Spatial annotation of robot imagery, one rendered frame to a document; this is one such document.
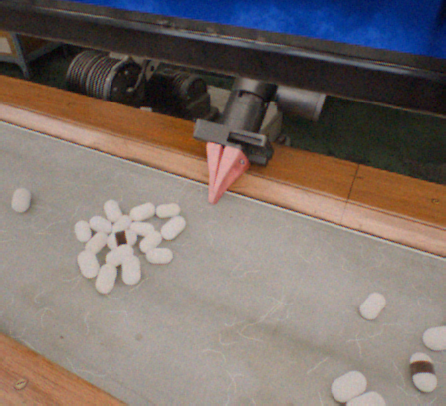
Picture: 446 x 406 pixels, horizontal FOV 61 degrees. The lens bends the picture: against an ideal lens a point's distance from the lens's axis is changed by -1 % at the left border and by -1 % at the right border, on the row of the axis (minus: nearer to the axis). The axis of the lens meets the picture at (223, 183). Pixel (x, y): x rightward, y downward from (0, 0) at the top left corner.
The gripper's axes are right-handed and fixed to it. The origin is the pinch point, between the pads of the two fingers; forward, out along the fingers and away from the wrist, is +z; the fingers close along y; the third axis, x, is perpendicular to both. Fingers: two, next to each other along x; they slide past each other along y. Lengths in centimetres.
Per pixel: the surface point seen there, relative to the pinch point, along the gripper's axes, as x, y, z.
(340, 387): -11.3, 21.0, 13.3
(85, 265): -10.8, -7.8, 12.7
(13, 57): 130, -210, -58
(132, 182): 1.0, -13.1, 1.6
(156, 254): -7.4, -1.6, 9.0
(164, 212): -3.0, -4.6, 4.1
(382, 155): 145, 23, -58
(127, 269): -9.8, -3.2, 11.4
